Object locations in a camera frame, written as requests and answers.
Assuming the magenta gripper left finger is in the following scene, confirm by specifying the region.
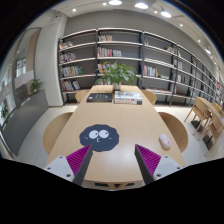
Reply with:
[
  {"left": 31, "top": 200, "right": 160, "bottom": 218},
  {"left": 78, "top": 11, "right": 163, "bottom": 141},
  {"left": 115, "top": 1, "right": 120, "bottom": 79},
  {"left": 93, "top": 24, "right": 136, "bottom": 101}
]
[{"left": 44, "top": 144, "right": 94, "bottom": 186}]

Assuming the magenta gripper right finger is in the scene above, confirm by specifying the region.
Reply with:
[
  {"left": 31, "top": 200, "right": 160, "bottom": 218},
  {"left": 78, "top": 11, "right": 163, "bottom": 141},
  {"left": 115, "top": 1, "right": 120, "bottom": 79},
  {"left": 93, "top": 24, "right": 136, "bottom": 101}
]
[{"left": 134, "top": 143, "right": 184, "bottom": 185}]

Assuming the white pink computer mouse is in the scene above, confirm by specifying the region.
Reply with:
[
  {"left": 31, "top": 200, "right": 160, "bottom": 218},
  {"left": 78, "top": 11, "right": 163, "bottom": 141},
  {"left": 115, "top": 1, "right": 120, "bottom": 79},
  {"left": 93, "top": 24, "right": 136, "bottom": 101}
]
[{"left": 159, "top": 134, "right": 171, "bottom": 148}]

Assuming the dark cartoon-face mouse pad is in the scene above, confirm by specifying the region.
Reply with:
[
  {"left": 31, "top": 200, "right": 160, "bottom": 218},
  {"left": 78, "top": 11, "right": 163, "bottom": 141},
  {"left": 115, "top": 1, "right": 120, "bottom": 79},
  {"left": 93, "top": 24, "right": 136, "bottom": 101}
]
[{"left": 79, "top": 124, "right": 119, "bottom": 152}]

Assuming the wooden chair near left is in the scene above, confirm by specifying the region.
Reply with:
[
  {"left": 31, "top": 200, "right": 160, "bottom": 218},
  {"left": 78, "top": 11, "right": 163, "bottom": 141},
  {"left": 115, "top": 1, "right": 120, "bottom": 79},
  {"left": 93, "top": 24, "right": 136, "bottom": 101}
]
[{"left": 43, "top": 112, "right": 72, "bottom": 154}]

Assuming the wooden chair near right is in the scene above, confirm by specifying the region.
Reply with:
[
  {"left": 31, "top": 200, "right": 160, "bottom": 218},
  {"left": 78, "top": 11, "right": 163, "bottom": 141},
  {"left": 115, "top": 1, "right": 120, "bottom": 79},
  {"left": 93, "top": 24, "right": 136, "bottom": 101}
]
[{"left": 159, "top": 112, "right": 188, "bottom": 152}]

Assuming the wooden chair far right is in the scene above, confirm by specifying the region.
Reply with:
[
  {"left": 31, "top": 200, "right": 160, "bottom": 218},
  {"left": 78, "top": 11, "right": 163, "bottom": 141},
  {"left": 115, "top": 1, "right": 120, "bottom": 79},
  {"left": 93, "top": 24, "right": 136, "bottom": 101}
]
[{"left": 141, "top": 90, "right": 157, "bottom": 105}]

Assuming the black book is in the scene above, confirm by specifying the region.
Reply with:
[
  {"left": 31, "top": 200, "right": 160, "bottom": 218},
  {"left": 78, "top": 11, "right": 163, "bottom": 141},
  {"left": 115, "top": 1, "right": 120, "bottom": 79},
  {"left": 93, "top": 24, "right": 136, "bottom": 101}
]
[{"left": 87, "top": 93, "right": 112, "bottom": 102}]

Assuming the wooden chair far left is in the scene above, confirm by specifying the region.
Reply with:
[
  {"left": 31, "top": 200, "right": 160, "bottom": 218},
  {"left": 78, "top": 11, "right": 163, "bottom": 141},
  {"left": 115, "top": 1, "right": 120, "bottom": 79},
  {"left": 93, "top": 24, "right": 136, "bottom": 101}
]
[{"left": 75, "top": 89, "right": 89, "bottom": 103}]

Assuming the white book stack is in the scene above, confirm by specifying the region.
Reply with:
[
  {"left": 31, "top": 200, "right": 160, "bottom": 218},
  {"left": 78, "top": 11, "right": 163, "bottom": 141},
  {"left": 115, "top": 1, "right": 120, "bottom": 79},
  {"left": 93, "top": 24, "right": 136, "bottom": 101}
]
[{"left": 114, "top": 91, "right": 142, "bottom": 105}]

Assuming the wooden side chair right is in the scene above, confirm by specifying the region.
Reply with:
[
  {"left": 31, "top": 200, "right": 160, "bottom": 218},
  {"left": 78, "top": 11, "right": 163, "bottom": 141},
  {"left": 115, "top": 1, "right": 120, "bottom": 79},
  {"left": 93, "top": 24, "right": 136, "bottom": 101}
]
[{"left": 189, "top": 97, "right": 211, "bottom": 134}]

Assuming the wooden side table right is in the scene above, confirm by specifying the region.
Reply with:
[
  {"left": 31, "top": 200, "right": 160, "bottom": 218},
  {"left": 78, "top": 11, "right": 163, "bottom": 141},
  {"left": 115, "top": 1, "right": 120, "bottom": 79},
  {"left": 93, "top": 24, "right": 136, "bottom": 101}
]
[{"left": 199, "top": 98, "right": 224, "bottom": 153}]

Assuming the small potted plant left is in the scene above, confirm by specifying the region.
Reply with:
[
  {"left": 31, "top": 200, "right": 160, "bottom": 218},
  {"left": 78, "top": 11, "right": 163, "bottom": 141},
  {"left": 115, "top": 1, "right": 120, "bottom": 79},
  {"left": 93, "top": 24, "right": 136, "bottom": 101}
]
[{"left": 30, "top": 79, "right": 43, "bottom": 94}]

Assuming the green potted plant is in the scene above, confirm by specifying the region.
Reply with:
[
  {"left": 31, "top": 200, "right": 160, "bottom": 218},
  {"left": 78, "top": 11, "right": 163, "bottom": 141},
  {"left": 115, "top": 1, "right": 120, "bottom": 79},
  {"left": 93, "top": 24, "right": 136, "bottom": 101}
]
[{"left": 95, "top": 62, "right": 141, "bottom": 91}]

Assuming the large grey bookshelf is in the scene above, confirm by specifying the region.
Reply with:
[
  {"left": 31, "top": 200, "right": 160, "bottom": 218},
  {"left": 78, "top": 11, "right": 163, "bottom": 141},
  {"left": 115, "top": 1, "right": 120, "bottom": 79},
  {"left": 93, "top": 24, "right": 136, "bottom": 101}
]
[{"left": 58, "top": 28, "right": 224, "bottom": 105}]

